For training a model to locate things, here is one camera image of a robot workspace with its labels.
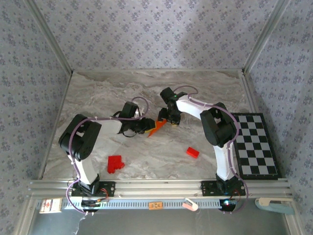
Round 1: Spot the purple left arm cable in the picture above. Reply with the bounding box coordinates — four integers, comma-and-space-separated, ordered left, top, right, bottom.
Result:
66, 96, 150, 216

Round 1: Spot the red wire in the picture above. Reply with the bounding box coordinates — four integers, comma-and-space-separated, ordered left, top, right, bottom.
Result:
99, 188, 110, 202
228, 188, 242, 201

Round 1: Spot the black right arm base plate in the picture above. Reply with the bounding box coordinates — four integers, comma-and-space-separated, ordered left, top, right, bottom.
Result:
201, 180, 246, 197

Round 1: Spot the red toy brick assembly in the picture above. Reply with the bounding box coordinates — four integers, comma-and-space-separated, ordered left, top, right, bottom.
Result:
107, 155, 126, 175

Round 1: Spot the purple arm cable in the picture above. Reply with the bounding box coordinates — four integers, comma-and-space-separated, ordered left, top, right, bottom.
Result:
66, 96, 150, 216
175, 85, 249, 215

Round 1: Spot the black and grey checkerboard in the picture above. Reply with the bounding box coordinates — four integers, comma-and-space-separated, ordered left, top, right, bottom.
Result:
231, 112, 279, 181

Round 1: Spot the long aluminium frame beam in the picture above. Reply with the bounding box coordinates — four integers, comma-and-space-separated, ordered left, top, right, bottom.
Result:
26, 178, 293, 199

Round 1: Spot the aluminium corner post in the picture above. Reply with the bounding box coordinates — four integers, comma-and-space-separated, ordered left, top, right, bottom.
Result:
242, 0, 293, 74
24, 0, 74, 74

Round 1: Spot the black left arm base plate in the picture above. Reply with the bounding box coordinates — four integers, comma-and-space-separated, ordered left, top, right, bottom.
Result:
70, 181, 116, 198

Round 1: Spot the aluminium side rail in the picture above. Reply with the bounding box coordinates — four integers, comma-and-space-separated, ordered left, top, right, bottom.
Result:
38, 70, 74, 181
240, 70, 260, 115

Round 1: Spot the grey slotted cable duct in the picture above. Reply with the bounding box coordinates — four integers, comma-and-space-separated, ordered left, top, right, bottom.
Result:
62, 197, 236, 210

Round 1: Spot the aluminium frame bar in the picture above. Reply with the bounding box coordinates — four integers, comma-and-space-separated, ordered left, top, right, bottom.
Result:
285, 199, 305, 235
14, 198, 37, 235

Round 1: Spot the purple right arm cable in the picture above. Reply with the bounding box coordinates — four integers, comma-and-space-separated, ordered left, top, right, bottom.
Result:
175, 85, 249, 215

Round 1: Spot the orange label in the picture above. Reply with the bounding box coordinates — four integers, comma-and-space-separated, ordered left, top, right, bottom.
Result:
148, 201, 164, 211

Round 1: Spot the orange paper sheet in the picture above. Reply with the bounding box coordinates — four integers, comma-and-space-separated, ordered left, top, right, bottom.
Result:
147, 119, 168, 138

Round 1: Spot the small red toy brick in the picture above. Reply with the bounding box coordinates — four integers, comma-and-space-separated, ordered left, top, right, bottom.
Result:
186, 146, 201, 160

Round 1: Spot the teal and beige tool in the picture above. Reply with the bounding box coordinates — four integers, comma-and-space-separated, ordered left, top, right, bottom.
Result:
254, 197, 296, 216

